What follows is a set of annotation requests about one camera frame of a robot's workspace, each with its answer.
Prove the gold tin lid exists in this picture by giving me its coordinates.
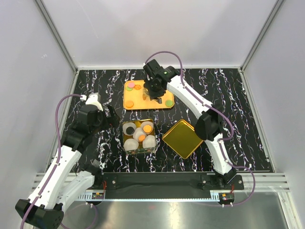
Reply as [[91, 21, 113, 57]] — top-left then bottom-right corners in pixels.
[[162, 119, 203, 159]]

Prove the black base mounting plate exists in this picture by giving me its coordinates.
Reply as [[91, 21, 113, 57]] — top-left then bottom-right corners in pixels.
[[100, 172, 244, 191]]

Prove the yellow serving tray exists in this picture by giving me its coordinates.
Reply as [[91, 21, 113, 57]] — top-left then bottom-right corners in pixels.
[[123, 80, 174, 110]]

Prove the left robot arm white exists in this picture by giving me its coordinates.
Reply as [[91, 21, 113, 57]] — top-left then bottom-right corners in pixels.
[[15, 93, 120, 229]]

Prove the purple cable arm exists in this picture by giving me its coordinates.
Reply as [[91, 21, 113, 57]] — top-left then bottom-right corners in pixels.
[[144, 51, 256, 208], [19, 94, 99, 229]]

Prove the white paper cup front-right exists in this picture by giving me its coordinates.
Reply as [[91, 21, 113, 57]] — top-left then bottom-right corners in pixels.
[[142, 135, 156, 148]]

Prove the large patterned sandwich cookie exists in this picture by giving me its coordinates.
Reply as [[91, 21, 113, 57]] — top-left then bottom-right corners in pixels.
[[143, 125, 153, 134]]

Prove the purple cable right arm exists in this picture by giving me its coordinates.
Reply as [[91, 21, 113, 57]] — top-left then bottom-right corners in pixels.
[[144, 51, 256, 208]]

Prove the orange swirl cookie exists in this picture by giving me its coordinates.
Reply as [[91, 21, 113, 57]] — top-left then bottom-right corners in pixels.
[[134, 85, 141, 90]]

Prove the aluminium frame rail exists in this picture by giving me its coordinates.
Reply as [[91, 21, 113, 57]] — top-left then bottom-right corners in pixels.
[[30, 173, 291, 201]]

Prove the plain round orange cookie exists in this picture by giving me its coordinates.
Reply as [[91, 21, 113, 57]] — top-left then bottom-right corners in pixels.
[[138, 135, 146, 142]]

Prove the black chocolate sandwich cookie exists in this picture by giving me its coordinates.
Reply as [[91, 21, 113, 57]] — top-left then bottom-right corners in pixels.
[[126, 126, 135, 135]]

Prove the dotted round sandwich cookie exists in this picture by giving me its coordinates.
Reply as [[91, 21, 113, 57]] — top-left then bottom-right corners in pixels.
[[125, 101, 134, 108]]

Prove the white paper cup back-right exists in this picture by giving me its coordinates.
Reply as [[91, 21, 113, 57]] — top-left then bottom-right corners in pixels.
[[140, 121, 153, 135]]

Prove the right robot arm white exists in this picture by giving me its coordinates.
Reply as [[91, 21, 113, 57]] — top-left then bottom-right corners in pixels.
[[144, 75, 236, 189]]

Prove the gold square cookie tin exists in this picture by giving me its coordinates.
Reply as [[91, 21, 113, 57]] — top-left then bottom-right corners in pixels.
[[122, 119, 157, 155]]

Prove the white paper cup back-left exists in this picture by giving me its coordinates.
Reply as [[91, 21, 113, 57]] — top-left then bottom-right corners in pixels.
[[122, 122, 137, 136]]

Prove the white paper cup centre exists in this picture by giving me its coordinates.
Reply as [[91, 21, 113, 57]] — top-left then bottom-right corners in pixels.
[[133, 127, 147, 142]]

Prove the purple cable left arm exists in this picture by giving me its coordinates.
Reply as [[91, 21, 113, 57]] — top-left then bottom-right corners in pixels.
[[19, 94, 99, 229]]

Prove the green macaron near right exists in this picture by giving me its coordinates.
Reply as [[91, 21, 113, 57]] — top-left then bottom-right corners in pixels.
[[165, 100, 173, 107]]

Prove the white paper cup front-left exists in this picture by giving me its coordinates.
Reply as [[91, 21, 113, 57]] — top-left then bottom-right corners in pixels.
[[123, 138, 139, 151]]

